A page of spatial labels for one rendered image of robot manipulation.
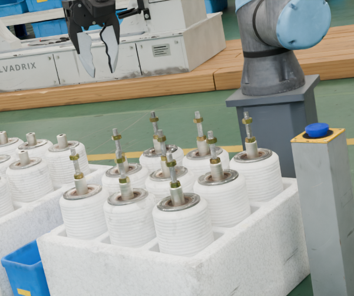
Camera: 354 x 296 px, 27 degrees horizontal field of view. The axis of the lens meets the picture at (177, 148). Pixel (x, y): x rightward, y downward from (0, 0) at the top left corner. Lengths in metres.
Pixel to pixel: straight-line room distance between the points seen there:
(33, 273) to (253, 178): 0.47
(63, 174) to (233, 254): 0.62
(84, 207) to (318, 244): 0.43
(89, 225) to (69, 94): 2.22
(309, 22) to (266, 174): 0.35
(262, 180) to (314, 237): 0.15
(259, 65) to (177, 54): 1.69
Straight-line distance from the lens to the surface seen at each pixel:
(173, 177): 1.23
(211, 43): 3.67
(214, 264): 1.22
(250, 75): 1.70
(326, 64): 3.10
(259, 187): 1.40
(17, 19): 6.91
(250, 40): 1.69
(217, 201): 1.30
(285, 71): 1.70
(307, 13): 1.55
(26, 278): 1.52
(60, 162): 1.74
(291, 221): 1.42
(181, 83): 3.30
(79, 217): 1.38
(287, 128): 1.69
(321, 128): 1.27
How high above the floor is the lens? 0.68
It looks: 16 degrees down
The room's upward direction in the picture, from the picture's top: 11 degrees counter-clockwise
